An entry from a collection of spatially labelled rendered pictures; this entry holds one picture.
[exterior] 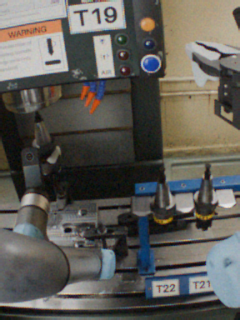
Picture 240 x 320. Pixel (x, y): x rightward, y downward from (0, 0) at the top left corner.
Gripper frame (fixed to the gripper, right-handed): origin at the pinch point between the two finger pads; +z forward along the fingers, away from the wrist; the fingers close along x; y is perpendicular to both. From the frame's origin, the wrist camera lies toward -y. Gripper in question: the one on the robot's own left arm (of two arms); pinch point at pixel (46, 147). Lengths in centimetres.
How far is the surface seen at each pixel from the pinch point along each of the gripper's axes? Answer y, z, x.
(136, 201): 8.2, -14.7, 24.0
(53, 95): -18.9, -5.5, 6.5
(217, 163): 71, 76, 66
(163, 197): 4.4, -18.3, 30.8
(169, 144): 60, 81, 40
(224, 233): 40, -2, 53
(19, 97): -21.1, -8.9, -1.1
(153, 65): -31.8, -22.3, 29.8
